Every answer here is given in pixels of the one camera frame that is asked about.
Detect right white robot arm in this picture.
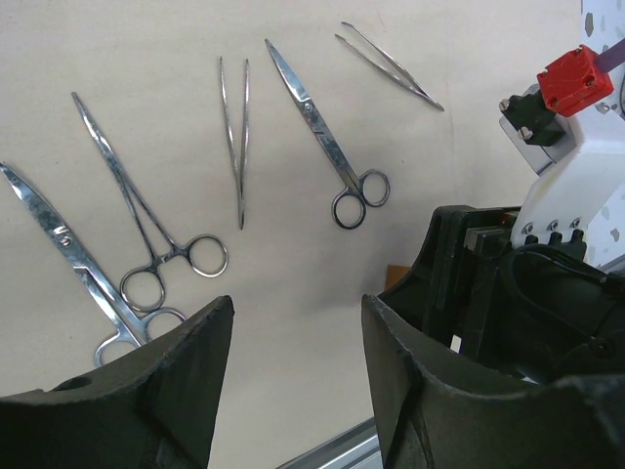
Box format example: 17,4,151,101
381,111,624,383

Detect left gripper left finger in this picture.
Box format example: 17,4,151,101
1,296,234,468

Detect steel tweezers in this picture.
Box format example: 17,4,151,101
218,56,251,231
334,21,445,112

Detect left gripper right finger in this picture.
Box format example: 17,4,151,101
361,295,624,468

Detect steel scissors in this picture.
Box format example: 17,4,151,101
1,162,187,367
264,38,391,231

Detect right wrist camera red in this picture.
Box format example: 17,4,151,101
498,44,615,176

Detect steel tweezers right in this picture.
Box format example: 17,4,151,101
334,21,445,112

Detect steel scissors far left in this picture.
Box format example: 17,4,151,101
1,162,187,367

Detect aluminium frame rails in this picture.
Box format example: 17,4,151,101
277,417,383,469

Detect steel scissors centre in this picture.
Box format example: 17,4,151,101
264,38,391,231

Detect steel tweezers middle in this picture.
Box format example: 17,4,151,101
218,56,251,231

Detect beige cloth drape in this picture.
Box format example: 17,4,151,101
1,1,582,468

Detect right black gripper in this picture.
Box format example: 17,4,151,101
381,205,624,383

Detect brown plaster right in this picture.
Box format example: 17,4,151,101
384,265,411,292

